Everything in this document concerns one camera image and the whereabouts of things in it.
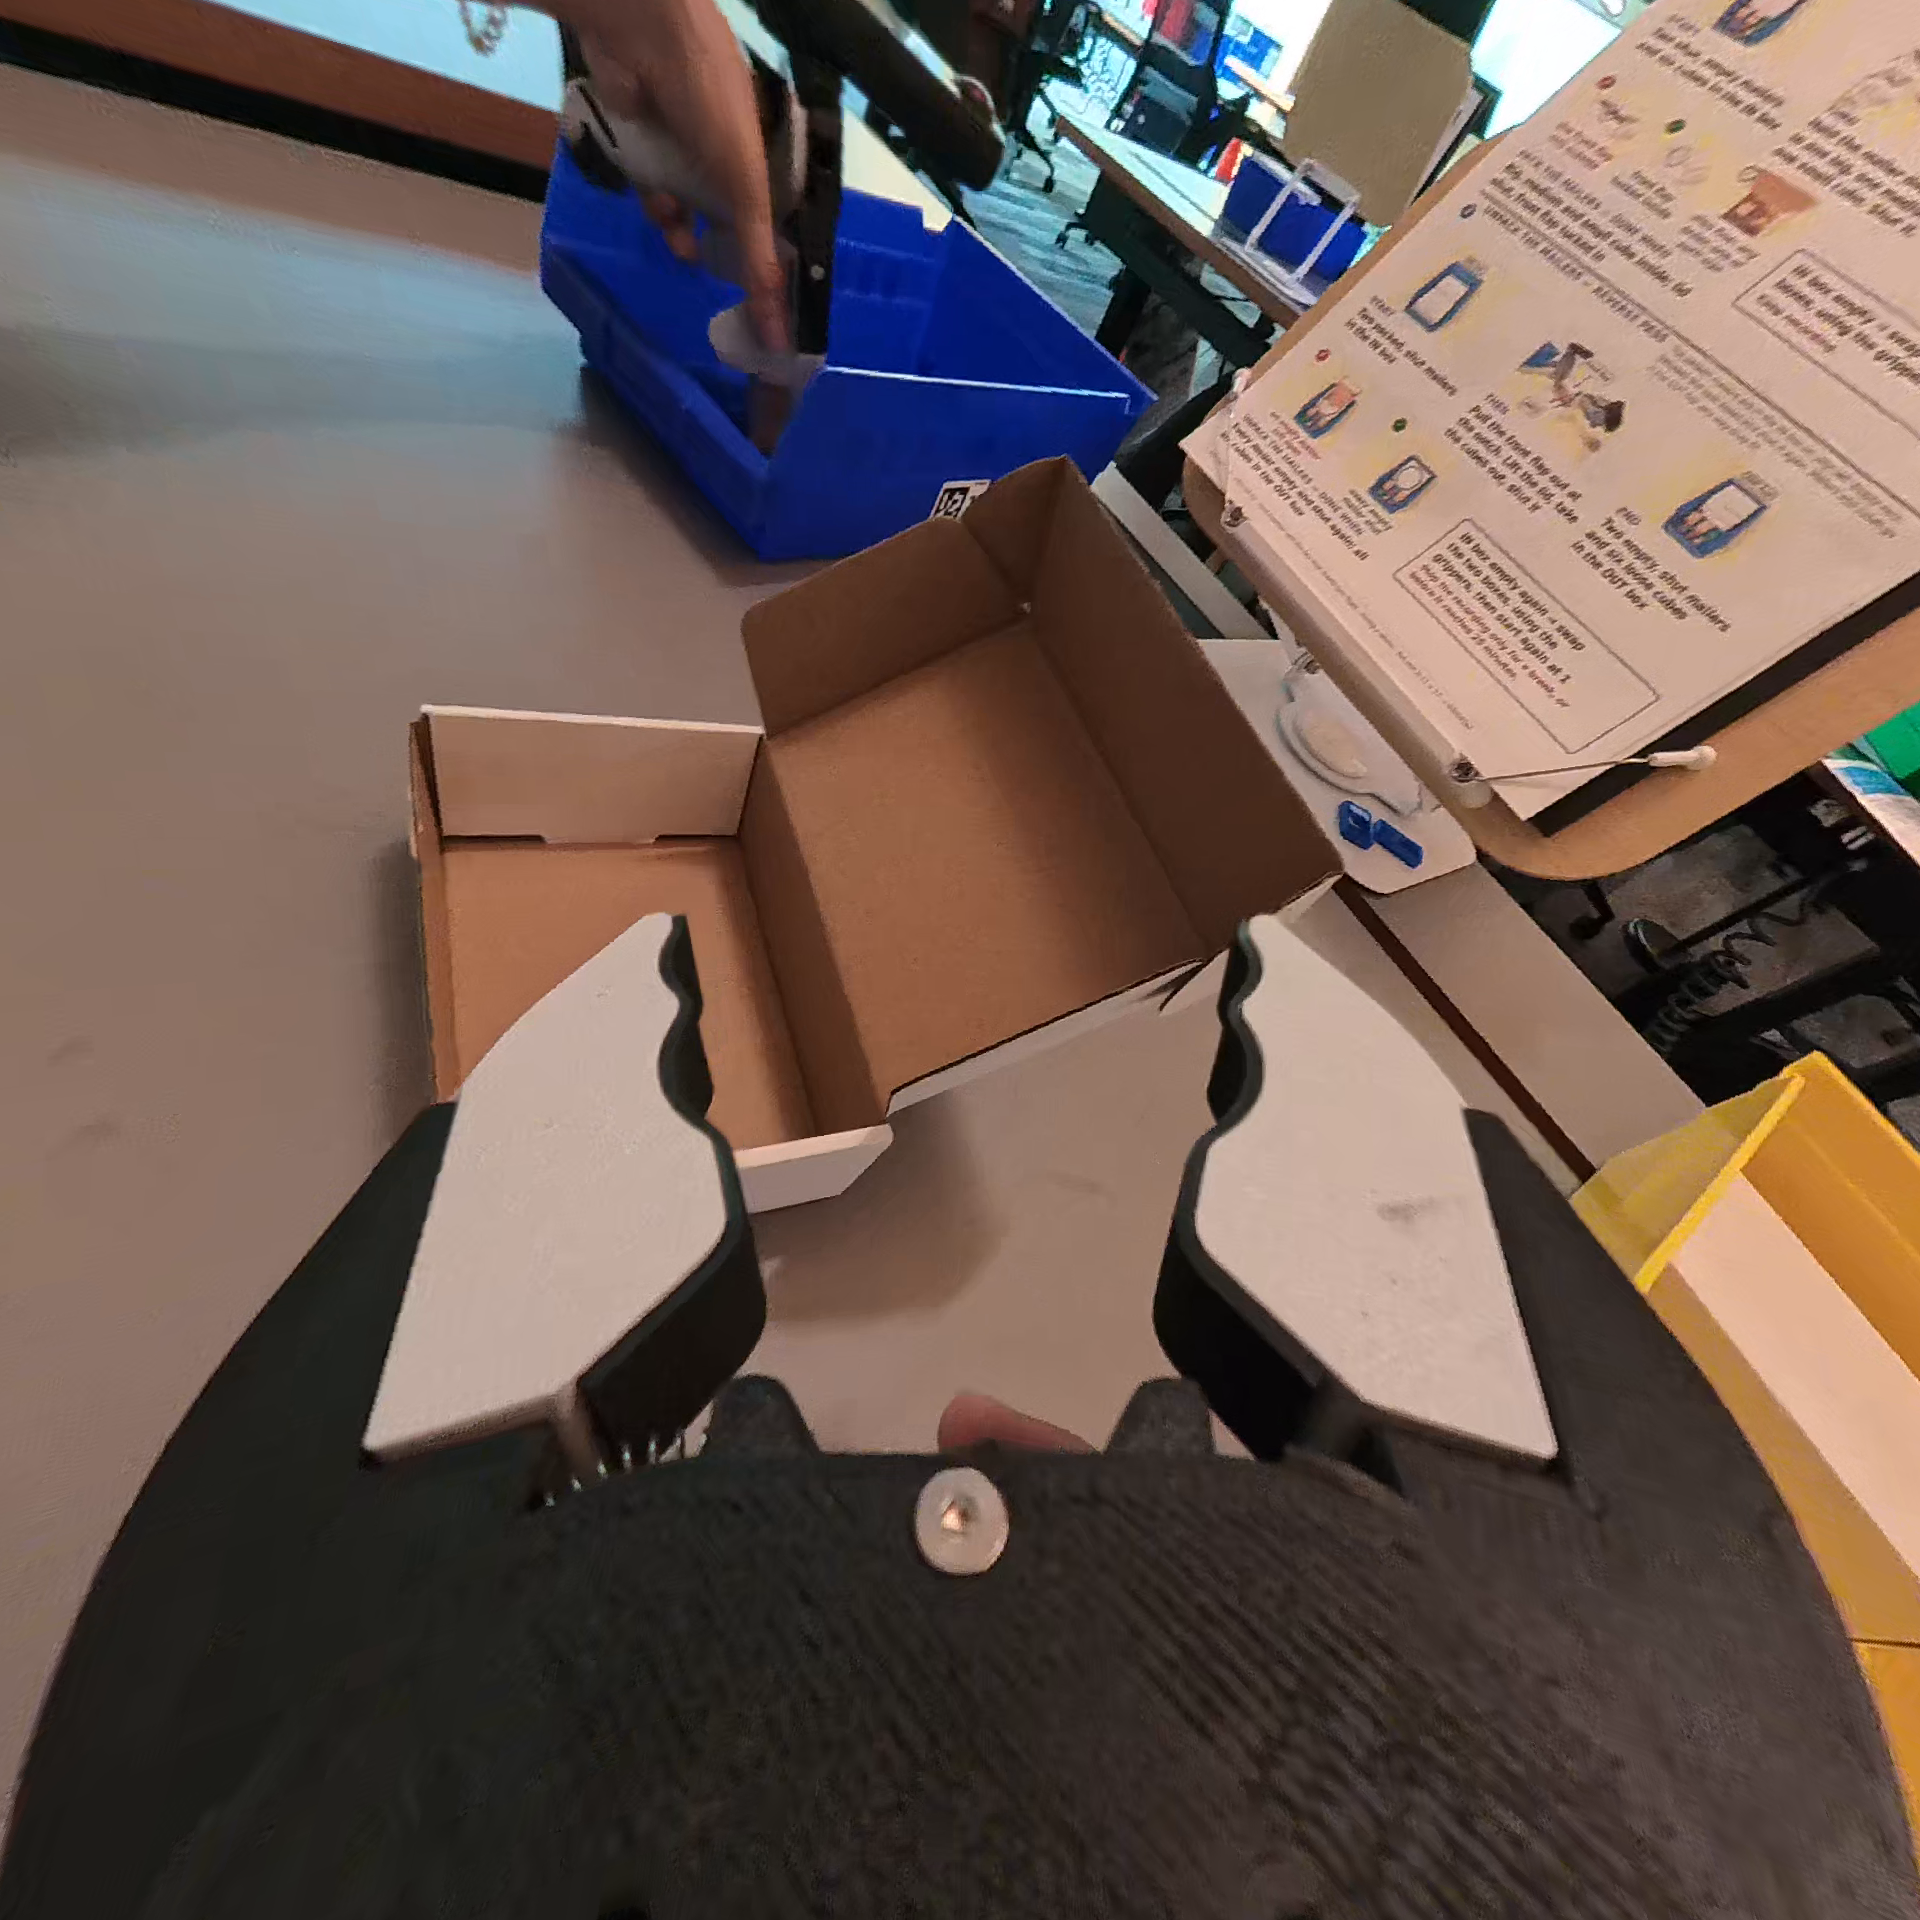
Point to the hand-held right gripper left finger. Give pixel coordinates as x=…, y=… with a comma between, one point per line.
x=556, y=1200

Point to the person's right hand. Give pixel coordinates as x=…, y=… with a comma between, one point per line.
x=1004, y=1424

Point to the person's left hand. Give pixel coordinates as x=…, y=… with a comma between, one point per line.
x=674, y=106

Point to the printed instruction sheet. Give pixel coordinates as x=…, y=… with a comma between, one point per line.
x=1621, y=375

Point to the black office chair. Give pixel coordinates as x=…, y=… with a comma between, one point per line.
x=1058, y=67

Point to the tan cardboard sheet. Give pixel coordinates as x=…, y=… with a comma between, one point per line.
x=1382, y=106

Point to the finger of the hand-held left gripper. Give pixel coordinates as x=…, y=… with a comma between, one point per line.
x=732, y=349

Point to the wooden office desk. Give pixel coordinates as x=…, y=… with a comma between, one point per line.
x=1154, y=195

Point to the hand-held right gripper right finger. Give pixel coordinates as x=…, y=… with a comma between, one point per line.
x=1350, y=1230

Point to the white stand base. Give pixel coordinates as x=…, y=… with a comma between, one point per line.
x=1329, y=751

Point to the small blue storage box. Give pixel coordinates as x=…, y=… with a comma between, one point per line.
x=1276, y=212

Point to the wooden display board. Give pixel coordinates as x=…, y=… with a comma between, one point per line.
x=1725, y=796

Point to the small blue clip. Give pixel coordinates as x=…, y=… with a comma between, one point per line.
x=1382, y=836

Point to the yellow plastic bin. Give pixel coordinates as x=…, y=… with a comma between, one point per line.
x=1799, y=1306

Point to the blue plastic bin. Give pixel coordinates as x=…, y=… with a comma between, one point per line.
x=960, y=375

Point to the cardboard box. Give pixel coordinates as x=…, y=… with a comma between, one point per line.
x=960, y=839

